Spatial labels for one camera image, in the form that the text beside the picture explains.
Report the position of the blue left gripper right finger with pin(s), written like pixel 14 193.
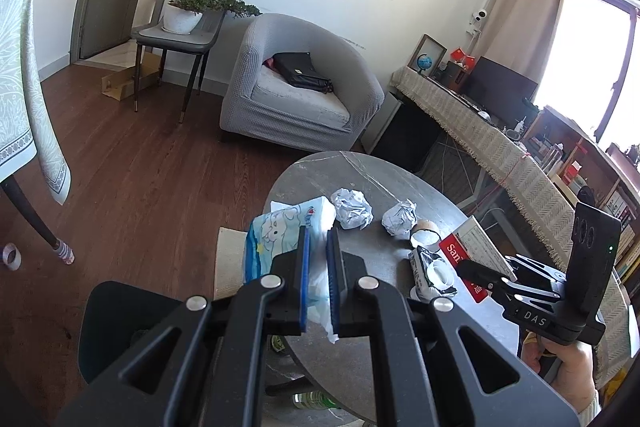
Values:
pixel 334 265

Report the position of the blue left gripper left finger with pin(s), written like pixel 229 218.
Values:
pixel 303 258

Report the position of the white plastic tissue wrapper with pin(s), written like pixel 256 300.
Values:
pixel 276 232

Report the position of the paper ball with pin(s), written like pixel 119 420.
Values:
pixel 352 209
pixel 399 220

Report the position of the dark trash bin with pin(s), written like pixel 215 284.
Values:
pixel 116 316

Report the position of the person's right hand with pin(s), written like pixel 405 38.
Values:
pixel 574 380

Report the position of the crushed white paper cup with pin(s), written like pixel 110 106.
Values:
pixel 433 277

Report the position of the round grey marble table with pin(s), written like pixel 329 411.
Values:
pixel 343 369

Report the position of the red white torn box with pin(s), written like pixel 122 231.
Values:
pixel 469 241

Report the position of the wooden bookshelf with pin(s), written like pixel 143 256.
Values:
pixel 573 160

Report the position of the grey armchair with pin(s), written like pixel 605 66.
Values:
pixel 261 104

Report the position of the black handbag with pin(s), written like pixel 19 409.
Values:
pixel 298 71

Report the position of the beige fringed desk cloth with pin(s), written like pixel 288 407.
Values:
pixel 539 201

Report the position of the small blue globe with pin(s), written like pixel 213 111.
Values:
pixel 424 63

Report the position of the black monitor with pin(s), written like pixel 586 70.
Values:
pixel 501 92

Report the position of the grey dining chair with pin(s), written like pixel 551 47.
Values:
pixel 198 43

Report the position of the black table leg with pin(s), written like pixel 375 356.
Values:
pixel 12 189

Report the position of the small red flags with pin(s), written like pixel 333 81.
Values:
pixel 465 61

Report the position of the cardboard box on floor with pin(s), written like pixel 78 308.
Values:
pixel 120 85

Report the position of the potted green plant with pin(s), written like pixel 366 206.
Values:
pixel 200 9

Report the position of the beige curtain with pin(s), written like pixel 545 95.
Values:
pixel 519 34

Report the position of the white tape roll on floor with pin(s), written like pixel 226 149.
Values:
pixel 11 257

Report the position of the green patterned tablecloth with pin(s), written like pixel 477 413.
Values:
pixel 26 129

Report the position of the white security camera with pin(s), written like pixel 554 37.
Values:
pixel 477 22

